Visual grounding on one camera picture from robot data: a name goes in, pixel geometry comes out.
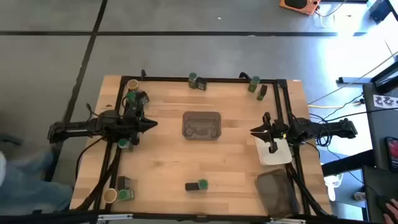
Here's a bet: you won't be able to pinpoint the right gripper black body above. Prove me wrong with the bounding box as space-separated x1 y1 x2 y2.
262 111 290 154

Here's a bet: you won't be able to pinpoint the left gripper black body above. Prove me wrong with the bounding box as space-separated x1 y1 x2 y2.
123 106 146 146

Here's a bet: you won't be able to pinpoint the white plastic bin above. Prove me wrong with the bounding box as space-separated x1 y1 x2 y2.
254 136 293 166

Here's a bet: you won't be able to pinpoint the grey translucent plastic bin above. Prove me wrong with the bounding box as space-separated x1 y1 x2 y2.
254 169 302 218
182 111 222 141

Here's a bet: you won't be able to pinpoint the beige cup at bottom left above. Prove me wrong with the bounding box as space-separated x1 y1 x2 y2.
103 187 118 203

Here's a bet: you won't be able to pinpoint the white plastic device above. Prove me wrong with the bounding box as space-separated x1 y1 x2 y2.
323 172 345 202

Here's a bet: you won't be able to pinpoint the black desk leg beam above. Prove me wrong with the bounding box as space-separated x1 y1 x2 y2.
321 149 376 177

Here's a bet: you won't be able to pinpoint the black floor stand bar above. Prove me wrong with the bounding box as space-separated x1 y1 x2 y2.
337 76 374 85

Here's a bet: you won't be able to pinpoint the dark grey desk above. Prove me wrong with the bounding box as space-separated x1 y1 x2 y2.
362 164 398 224
362 82 398 170

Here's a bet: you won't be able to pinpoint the white sheet black marks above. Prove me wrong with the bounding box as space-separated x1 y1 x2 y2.
373 94 398 110

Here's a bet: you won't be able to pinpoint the black smartphone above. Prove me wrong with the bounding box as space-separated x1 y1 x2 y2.
384 136 398 174

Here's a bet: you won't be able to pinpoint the black monitor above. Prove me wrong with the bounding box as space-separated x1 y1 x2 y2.
369 60 398 94

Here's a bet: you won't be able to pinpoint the person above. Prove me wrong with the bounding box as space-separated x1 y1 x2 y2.
0 148 75 216

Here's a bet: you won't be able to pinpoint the dark chair base leg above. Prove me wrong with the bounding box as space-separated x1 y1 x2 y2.
0 133 24 147

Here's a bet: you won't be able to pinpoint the orange box with black disc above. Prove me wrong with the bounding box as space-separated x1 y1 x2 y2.
279 0 322 16

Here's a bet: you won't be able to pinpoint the person's hand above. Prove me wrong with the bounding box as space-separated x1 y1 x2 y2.
382 198 398 224

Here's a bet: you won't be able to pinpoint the dark blue box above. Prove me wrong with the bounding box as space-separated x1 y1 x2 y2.
368 0 393 23

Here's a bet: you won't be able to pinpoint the black cable bundle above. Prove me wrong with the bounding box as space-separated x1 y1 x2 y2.
307 93 366 147

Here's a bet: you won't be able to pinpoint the yellow cable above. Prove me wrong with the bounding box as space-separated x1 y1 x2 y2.
307 51 398 109

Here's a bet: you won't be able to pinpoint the black aluminium table frame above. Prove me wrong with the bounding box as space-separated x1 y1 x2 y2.
0 74 398 224

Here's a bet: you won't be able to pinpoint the silver metal bracket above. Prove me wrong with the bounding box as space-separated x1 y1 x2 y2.
269 217 307 224
98 213 134 222

